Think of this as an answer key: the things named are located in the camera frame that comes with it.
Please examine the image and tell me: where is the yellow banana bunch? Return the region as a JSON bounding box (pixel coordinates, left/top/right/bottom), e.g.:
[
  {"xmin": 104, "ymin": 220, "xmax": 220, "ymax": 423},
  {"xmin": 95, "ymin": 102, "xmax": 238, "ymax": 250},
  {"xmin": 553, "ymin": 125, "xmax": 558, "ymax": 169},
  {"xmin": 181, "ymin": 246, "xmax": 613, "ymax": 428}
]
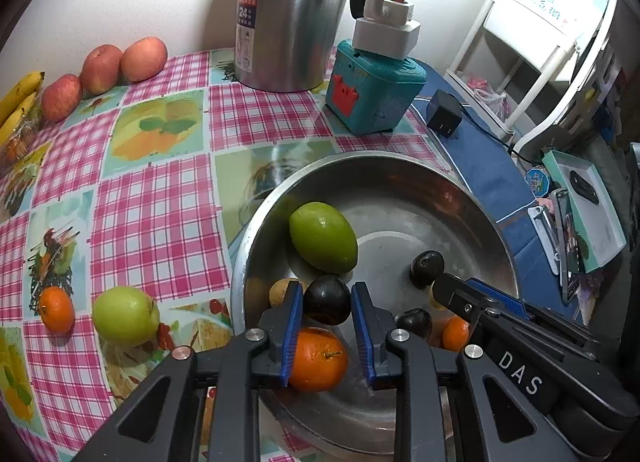
[{"xmin": 0, "ymin": 70, "xmax": 46, "ymax": 145}]

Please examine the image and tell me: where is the green mango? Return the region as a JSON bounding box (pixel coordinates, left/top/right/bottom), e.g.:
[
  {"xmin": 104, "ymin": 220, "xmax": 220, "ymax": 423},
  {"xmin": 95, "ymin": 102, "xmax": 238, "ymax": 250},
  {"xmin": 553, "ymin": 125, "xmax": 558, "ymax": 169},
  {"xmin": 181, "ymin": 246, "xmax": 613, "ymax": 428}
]
[{"xmin": 288, "ymin": 202, "xmax": 359, "ymax": 275}]

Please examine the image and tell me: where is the large orange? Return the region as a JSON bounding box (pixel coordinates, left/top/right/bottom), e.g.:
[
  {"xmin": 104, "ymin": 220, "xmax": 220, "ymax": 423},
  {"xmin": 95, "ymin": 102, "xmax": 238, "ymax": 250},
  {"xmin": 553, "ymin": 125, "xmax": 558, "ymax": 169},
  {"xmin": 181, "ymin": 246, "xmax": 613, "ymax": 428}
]
[{"xmin": 289, "ymin": 327, "xmax": 349, "ymax": 393}]

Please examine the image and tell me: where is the round colourful tin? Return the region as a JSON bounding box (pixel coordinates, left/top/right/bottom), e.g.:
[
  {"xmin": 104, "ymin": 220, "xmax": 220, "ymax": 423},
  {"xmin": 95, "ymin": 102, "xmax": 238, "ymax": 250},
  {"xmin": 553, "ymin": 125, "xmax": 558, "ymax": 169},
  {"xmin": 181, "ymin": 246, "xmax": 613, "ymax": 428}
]
[{"xmin": 525, "ymin": 167, "xmax": 553, "ymax": 199}]

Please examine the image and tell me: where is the stainless steel bowl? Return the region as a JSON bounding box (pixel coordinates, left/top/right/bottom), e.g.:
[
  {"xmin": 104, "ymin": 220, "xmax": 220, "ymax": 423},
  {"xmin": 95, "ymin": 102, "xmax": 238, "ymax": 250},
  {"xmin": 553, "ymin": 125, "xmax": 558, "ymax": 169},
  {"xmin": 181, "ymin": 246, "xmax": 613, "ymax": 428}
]
[{"xmin": 230, "ymin": 153, "xmax": 521, "ymax": 458}]

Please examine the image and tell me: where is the red apple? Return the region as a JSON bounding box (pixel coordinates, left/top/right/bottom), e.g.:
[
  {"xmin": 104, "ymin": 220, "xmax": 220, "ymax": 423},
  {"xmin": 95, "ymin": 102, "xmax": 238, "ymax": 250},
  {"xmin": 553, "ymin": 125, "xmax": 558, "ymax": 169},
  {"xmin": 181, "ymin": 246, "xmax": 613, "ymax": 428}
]
[
  {"xmin": 41, "ymin": 74, "xmax": 83, "ymax": 123},
  {"xmin": 80, "ymin": 44, "xmax": 124, "ymax": 96},
  {"xmin": 120, "ymin": 36, "xmax": 168, "ymax": 83}
]

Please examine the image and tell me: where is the white storage rack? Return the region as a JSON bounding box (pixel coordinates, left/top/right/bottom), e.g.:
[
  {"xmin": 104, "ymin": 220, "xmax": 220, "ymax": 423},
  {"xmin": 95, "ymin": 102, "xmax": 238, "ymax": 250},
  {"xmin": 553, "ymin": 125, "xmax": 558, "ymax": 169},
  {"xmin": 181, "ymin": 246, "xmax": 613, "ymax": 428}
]
[{"xmin": 442, "ymin": 0, "xmax": 586, "ymax": 140}]

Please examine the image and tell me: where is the green apple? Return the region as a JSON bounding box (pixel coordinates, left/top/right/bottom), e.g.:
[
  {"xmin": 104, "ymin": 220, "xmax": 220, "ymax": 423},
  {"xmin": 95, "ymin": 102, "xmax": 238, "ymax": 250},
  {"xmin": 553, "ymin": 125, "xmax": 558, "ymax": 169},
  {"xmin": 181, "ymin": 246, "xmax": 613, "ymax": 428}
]
[{"xmin": 91, "ymin": 286, "xmax": 161, "ymax": 348}]

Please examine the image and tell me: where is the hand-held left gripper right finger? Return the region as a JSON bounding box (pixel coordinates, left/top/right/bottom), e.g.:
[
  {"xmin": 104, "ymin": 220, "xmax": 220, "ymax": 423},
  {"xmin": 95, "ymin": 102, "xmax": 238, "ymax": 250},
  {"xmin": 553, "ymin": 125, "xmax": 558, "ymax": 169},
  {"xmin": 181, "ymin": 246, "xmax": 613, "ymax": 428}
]
[{"xmin": 350, "ymin": 281, "xmax": 588, "ymax": 462}]

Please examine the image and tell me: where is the black power cable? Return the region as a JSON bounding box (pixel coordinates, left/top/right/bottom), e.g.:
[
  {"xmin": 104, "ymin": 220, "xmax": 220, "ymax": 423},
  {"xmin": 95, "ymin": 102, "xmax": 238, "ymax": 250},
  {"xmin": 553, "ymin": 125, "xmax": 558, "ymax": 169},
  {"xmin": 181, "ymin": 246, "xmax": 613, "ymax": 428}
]
[{"xmin": 460, "ymin": 104, "xmax": 543, "ymax": 165}]

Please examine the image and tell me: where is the plastic bag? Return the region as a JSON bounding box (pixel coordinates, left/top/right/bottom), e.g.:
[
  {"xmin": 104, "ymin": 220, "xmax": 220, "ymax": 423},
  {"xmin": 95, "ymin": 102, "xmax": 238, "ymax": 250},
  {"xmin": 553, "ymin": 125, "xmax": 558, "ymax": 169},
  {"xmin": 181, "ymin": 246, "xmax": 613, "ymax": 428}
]
[{"xmin": 465, "ymin": 74, "xmax": 511, "ymax": 117}]

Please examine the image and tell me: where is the black power adapter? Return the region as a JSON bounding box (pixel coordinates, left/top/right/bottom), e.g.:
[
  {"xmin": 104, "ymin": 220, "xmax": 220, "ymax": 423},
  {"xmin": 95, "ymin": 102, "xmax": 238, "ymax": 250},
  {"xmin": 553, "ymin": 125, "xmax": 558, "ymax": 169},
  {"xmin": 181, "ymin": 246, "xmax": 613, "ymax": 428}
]
[{"xmin": 426, "ymin": 89, "xmax": 463, "ymax": 139}]

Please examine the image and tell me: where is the clear plastic fruit pack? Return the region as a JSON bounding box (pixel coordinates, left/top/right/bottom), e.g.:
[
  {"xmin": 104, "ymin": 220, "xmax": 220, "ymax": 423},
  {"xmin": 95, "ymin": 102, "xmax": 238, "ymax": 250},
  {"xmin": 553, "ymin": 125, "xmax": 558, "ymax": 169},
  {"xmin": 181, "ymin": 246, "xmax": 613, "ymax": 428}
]
[{"xmin": 0, "ymin": 112, "xmax": 48, "ymax": 167}]

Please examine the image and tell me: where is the small brown fruit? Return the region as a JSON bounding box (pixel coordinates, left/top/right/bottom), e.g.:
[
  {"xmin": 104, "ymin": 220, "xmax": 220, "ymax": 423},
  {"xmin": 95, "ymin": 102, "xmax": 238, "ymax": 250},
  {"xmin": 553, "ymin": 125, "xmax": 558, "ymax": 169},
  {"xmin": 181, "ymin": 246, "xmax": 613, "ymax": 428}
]
[{"xmin": 269, "ymin": 278, "xmax": 303, "ymax": 309}]

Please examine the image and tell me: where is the white phone stand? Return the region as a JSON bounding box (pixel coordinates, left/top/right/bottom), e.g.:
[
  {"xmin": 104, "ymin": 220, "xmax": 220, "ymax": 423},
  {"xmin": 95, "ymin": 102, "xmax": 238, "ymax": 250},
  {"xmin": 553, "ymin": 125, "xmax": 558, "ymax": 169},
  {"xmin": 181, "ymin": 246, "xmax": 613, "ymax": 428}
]
[{"xmin": 527, "ymin": 204, "xmax": 563, "ymax": 275}]

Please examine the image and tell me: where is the blue cloth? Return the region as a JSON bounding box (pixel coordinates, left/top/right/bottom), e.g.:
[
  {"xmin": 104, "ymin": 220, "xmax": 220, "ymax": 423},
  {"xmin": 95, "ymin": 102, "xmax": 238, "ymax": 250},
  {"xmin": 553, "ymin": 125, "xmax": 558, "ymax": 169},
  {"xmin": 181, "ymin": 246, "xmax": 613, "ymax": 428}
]
[{"xmin": 400, "ymin": 64, "xmax": 561, "ymax": 293}]

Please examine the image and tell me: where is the pink checkered tablecloth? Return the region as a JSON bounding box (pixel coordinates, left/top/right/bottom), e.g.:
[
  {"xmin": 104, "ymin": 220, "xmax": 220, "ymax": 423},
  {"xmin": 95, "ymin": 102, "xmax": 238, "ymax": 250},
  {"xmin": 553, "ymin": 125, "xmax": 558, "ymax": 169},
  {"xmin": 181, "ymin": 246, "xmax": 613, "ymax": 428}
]
[{"xmin": 0, "ymin": 44, "xmax": 481, "ymax": 462}]

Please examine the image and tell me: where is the white cutout plastic panel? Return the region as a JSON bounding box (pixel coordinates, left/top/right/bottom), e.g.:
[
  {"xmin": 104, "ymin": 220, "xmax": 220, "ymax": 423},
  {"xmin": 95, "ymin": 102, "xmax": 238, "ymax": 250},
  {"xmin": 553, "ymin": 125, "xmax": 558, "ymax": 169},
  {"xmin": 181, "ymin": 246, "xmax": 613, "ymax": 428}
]
[{"xmin": 512, "ymin": 0, "xmax": 626, "ymax": 157}]

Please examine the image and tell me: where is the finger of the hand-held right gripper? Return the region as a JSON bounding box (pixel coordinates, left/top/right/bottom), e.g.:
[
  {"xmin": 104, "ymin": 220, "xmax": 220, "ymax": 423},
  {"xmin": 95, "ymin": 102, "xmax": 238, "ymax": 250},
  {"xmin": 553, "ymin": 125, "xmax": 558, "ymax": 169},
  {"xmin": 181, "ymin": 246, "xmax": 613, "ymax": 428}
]
[
  {"xmin": 431, "ymin": 273, "xmax": 502, "ymax": 331},
  {"xmin": 467, "ymin": 278, "xmax": 597, "ymax": 359}
]

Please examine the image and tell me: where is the small tangerine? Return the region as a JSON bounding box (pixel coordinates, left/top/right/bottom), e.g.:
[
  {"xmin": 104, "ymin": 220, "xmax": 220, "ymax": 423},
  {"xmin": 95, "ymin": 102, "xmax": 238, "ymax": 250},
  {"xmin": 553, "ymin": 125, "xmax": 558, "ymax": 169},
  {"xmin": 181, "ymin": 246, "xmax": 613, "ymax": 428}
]
[{"xmin": 38, "ymin": 286, "xmax": 76, "ymax": 333}]

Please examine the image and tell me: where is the stainless steel kettle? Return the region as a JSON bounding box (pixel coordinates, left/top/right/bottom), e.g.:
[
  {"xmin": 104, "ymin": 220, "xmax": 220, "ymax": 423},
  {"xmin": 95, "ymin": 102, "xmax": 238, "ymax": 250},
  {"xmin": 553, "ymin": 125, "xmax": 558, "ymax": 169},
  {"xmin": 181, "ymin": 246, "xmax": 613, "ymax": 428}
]
[{"xmin": 235, "ymin": 0, "xmax": 391, "ymax": 92}]

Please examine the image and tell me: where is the teal rimmed box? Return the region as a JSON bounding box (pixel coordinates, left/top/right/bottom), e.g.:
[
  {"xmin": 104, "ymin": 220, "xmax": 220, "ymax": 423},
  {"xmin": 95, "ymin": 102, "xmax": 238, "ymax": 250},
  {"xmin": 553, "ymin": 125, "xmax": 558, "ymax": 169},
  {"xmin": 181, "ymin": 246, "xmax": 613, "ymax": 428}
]
[{"xmin": 542, "ymin": 149, "xmax": 628, "ymax": 273}]

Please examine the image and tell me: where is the small orange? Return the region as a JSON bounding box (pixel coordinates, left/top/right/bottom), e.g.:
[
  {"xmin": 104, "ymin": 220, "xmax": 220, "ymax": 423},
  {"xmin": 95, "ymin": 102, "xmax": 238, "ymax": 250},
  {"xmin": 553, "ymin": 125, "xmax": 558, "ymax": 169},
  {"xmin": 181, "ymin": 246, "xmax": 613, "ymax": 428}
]
[{"xmin": 442, "ymin": 316, "xmax": 472, "ymax": 353}]

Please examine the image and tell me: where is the dark plum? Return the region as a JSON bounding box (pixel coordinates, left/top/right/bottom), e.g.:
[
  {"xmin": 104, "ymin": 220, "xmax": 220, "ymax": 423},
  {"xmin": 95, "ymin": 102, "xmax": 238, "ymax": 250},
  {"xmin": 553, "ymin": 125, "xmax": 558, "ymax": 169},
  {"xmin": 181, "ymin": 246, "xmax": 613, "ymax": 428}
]
[
  {"xmin": 303, "ymin": 275, "xmax": 352, "ymax": 326},
  {"xmin": 410, "ymin": 250, "xmax": 446, "ymax": 289},
  {"xmin": 395, "ymin": 308, "xmax": 434, "ymax": 343}
]

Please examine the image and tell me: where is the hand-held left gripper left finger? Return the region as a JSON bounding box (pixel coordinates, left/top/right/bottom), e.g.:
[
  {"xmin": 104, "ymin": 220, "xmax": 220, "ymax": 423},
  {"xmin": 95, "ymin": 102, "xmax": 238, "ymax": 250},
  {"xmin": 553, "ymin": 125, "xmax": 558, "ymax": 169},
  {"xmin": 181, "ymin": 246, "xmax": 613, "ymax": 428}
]
[{"xmin": 70, "ymin": 281, "xmax": 305, "ymax": 462}]

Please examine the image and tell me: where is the smartphone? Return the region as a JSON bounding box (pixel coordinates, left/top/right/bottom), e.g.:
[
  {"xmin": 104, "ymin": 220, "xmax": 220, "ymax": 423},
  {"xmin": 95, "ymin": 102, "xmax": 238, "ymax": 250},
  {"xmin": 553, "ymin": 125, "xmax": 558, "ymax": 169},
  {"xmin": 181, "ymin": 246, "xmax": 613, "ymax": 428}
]
[{"xmin": 552, "ymin": 188, "xmax": 583, "ymax": 303}]

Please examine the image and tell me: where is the teal plastic box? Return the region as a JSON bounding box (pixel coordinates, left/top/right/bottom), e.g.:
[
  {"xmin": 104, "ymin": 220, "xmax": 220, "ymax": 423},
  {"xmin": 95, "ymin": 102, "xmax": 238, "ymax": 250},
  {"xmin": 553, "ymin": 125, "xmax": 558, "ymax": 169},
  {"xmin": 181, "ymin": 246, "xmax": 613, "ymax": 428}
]
[{"xmin": 325, "ymin": 39, "xmax": 428, "ymax": 135}]

